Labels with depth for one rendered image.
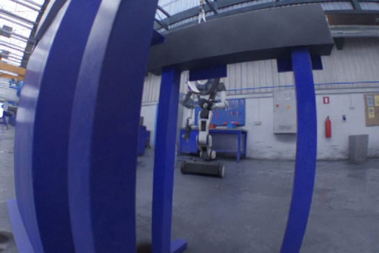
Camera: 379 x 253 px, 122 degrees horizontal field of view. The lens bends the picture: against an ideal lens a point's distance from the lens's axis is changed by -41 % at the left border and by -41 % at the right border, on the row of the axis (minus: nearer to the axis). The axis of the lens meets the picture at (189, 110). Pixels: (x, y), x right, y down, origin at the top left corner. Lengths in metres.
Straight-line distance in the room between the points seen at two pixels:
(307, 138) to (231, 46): 0.32
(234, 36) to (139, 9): 0.38
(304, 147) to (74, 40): 0.59
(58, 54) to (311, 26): 0.62
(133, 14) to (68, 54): 0.28
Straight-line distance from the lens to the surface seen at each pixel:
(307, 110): 0.45
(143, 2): 0.21
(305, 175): 0.45
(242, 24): 0.55
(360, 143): 5.10
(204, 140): 2.36
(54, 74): 0.42
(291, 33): 0.51
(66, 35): 0.45
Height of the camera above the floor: 0.49
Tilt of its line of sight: 9 degrees up
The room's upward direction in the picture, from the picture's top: 4 degrees clockwise
